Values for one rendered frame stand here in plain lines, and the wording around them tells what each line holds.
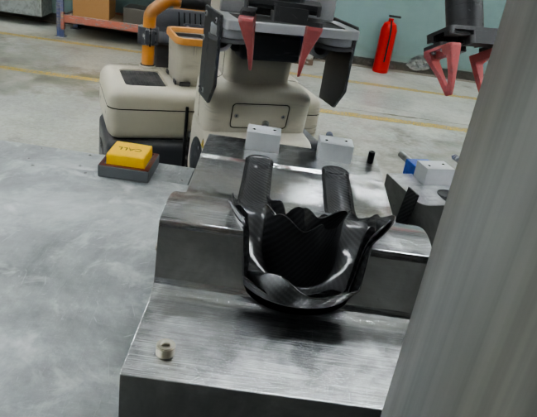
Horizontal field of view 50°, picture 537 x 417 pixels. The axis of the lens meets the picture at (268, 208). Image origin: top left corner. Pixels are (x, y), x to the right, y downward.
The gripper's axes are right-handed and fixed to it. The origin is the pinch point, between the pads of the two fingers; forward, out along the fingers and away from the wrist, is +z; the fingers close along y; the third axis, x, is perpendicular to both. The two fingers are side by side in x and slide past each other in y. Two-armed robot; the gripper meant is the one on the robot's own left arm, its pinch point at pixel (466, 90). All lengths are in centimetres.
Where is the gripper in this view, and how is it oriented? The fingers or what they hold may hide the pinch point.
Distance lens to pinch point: 98.2
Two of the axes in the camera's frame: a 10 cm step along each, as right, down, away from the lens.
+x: -3.7, -0.1, 9.3
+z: 0.3, 10.0, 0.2
